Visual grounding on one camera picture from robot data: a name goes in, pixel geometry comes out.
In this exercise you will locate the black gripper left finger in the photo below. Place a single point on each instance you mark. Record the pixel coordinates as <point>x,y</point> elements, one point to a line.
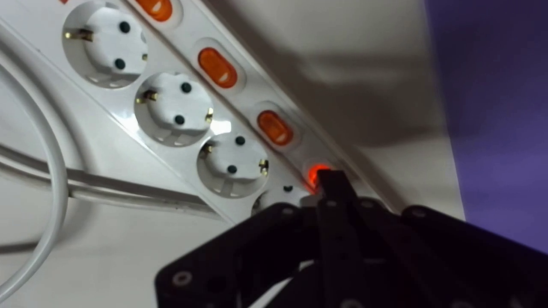
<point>239,265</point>

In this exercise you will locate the purple paper sheet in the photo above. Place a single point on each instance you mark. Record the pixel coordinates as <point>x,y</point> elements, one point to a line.
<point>493,60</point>

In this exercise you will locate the white power strip orange switches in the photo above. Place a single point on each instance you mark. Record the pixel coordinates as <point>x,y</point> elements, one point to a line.
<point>165,84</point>

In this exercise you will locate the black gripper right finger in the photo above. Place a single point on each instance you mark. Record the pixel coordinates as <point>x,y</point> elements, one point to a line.
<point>421,257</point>

